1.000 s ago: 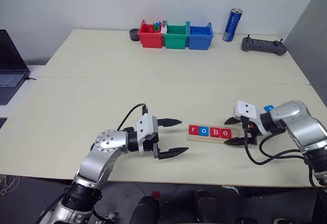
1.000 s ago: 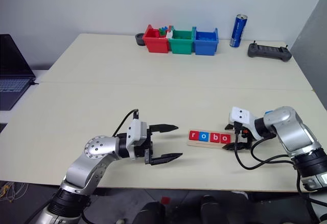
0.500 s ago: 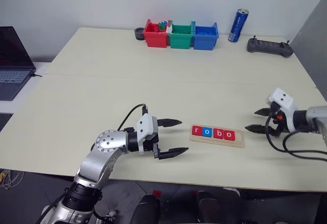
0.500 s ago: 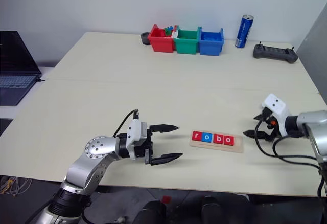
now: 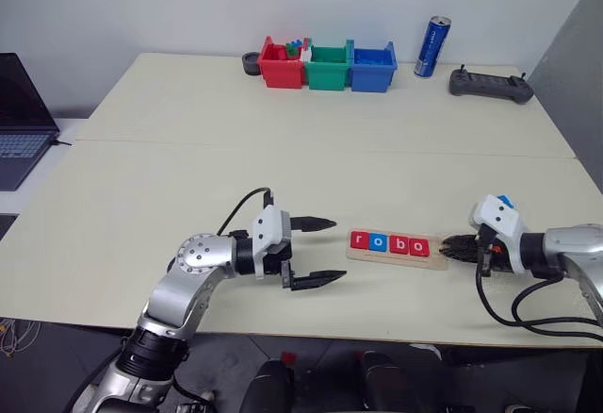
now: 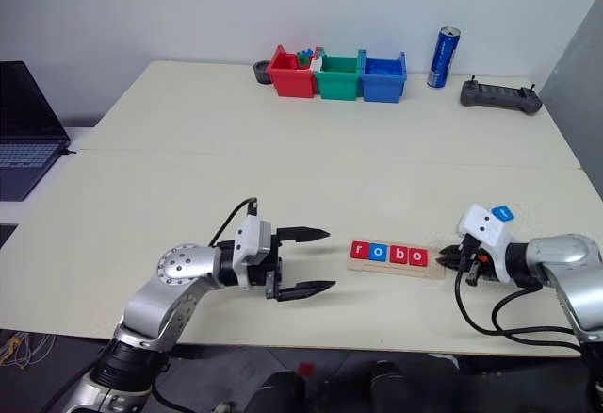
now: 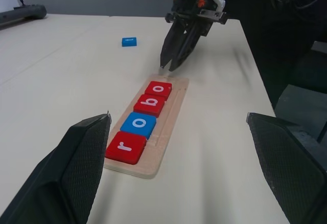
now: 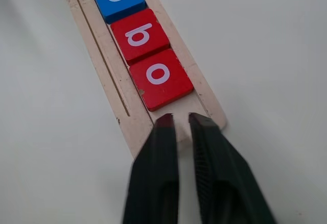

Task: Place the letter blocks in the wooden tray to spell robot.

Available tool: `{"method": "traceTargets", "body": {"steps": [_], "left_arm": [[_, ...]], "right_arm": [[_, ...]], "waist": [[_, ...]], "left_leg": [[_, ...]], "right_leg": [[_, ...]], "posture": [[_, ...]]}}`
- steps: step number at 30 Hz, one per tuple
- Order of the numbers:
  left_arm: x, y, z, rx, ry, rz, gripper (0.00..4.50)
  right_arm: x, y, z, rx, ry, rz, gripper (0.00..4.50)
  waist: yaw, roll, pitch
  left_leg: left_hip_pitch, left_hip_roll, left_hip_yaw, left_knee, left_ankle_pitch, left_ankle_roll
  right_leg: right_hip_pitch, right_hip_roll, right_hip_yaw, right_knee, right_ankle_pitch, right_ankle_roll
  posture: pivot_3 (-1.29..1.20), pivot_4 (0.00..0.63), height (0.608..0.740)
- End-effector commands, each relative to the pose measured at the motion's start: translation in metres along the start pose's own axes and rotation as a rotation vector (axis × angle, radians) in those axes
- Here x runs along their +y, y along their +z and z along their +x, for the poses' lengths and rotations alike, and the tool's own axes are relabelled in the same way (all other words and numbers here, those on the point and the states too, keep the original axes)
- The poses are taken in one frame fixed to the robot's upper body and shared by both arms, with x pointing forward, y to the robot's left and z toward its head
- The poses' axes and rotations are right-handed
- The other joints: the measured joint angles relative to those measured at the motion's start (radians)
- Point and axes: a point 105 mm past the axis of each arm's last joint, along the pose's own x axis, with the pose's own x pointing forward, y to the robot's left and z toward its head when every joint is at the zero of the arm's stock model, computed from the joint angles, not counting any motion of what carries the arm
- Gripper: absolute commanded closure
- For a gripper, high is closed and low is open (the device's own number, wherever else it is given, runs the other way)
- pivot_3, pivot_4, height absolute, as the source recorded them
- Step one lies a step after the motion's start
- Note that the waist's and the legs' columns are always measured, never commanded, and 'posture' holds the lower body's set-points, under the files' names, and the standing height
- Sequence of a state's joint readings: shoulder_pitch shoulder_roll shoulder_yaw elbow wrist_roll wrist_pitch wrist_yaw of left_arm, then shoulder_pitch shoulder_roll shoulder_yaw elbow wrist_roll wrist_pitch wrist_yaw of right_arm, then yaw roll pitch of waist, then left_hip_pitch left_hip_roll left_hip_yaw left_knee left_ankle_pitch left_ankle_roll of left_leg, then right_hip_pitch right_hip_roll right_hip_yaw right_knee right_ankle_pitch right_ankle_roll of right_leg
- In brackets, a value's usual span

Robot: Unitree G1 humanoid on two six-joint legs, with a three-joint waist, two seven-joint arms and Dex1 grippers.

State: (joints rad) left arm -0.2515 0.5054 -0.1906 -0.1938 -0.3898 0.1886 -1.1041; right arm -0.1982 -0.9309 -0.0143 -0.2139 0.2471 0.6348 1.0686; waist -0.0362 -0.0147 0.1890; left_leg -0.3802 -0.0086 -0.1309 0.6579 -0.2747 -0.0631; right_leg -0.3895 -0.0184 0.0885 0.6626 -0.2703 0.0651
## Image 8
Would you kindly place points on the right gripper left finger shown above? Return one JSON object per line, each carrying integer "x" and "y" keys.
{"x": 153, "y": 183}

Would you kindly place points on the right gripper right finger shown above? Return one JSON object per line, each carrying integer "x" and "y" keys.
{"x": 224, "y": 183}

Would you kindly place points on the red letter b block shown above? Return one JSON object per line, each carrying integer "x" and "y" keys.
{"x": 148, "y": 47}

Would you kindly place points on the long wooden letter tray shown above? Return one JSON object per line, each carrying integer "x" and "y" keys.
{"x": 102, "y": 55}

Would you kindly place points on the red letter o block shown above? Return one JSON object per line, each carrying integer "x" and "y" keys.
{"x": 166, "y": 91}

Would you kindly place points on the blue letter o block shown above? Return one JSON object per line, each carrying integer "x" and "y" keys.
{"x": 120, "y": 6}

